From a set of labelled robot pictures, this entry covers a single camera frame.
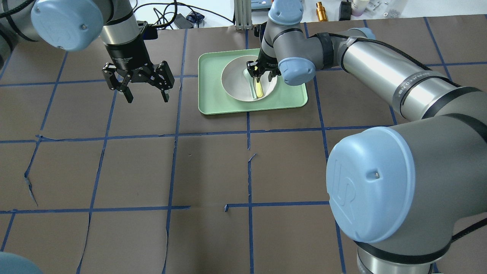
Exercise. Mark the white round plate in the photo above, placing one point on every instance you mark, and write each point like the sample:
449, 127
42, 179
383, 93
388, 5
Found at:
234, 83

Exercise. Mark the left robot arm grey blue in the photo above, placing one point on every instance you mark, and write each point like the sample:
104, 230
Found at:
86, 178

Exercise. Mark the pale green plastic spoon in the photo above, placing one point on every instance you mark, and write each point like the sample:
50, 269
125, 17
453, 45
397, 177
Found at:
251, 84

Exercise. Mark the black adapter on bench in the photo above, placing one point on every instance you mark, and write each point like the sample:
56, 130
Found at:
345, 10

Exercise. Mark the yellow plastic fork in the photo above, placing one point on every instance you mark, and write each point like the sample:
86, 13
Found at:
257, 84

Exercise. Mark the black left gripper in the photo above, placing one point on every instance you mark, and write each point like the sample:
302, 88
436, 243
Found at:
127, 56

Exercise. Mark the aluminium frame post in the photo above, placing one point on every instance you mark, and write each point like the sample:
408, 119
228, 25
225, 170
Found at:
242, 14

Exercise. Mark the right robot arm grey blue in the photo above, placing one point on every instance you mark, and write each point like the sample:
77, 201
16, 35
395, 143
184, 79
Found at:
291, 233

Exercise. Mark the mint green tray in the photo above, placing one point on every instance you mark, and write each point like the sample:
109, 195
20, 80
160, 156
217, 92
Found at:
214, 100

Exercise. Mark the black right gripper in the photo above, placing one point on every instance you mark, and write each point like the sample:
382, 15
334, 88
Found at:
255, 70

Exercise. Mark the gold metal cylinder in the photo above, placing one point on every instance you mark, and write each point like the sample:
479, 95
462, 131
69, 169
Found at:
321, 12

